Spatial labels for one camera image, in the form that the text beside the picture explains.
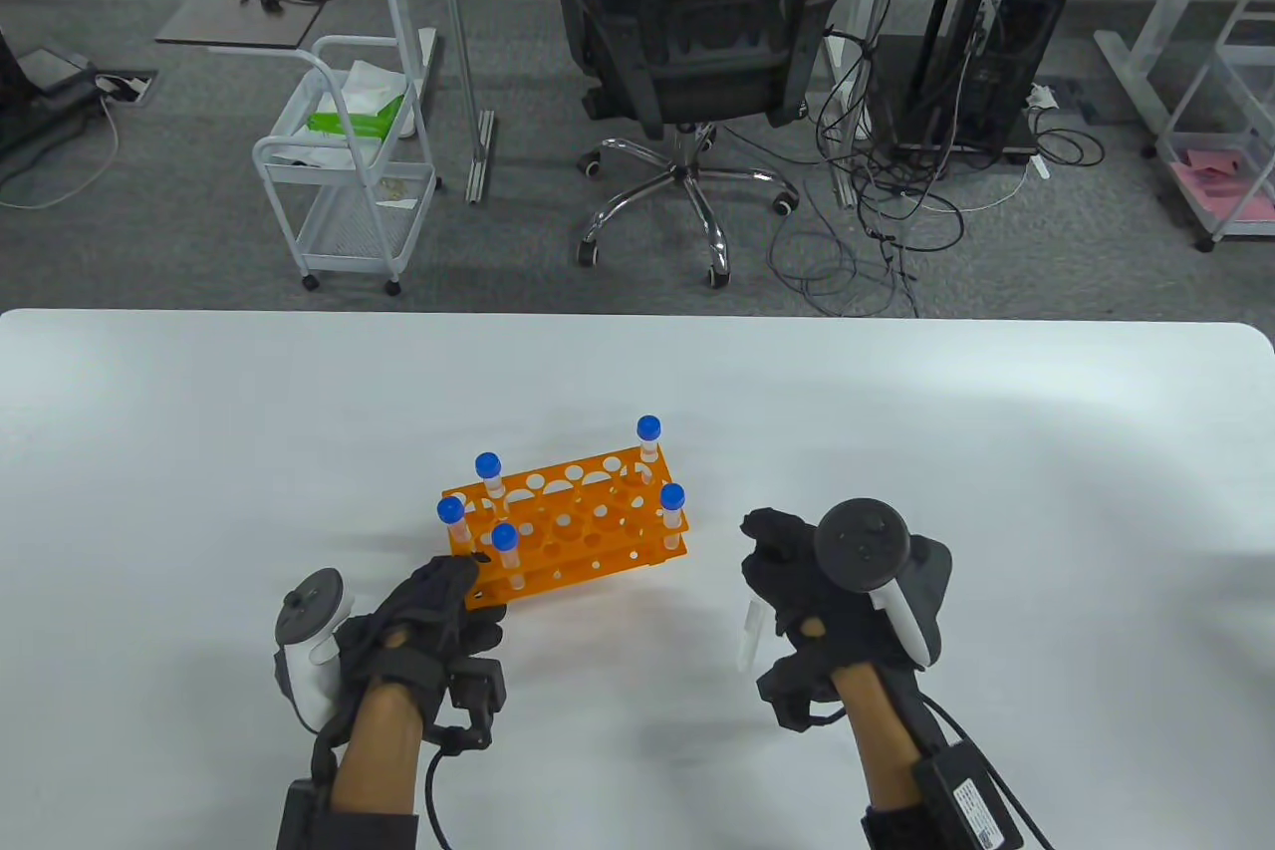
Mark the white power strip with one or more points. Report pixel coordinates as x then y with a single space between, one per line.
1041 96

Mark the person's right hand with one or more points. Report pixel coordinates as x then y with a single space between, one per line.
787 571

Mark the aluminium post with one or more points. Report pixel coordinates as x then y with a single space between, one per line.
481 157

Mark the blue-capped clear test tube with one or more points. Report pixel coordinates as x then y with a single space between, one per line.
648 426
748 639
450 509
672 496
487 464
504 536

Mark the black computer tower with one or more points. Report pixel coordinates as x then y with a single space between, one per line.
996 43

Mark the black forearm battery pack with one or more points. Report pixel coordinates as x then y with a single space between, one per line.
971 800
297 815

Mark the white cloth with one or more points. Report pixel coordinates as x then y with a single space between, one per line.
374 83

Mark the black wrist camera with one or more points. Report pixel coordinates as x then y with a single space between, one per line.
787 691
478 686

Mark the pink sheets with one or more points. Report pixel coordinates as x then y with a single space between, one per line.
1225 192

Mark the floor socket box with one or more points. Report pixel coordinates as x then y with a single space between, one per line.
125 86

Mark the white rolling cart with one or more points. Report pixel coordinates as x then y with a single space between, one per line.
349 232

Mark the grey and white controller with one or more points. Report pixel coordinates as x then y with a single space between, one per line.
309 666
862 541

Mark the person's left hand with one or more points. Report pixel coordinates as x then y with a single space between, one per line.
428 611

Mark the orange test tube rack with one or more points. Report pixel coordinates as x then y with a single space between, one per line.
578 541

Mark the black office chair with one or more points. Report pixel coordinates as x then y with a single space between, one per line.
697 43

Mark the white desk leg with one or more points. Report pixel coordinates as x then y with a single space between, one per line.
848 187
1131 63

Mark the green packet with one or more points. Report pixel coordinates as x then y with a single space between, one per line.
349 123

